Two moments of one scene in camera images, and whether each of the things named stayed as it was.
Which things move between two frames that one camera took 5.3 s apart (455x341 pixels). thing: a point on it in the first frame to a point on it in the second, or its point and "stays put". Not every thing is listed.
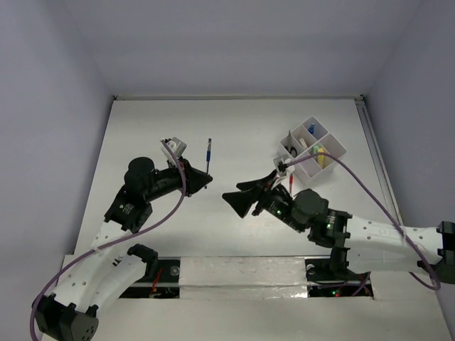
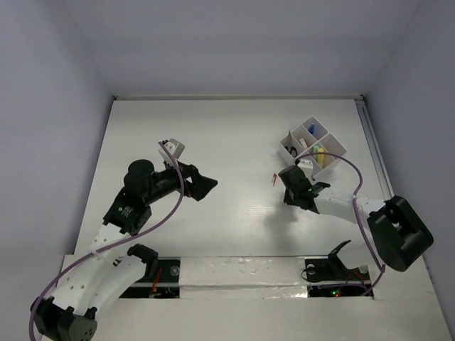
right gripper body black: (278, 204) to (289, 197)
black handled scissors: (291, 150) stays put
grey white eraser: (304, 145) stays put
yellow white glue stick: (321, 158) stays put
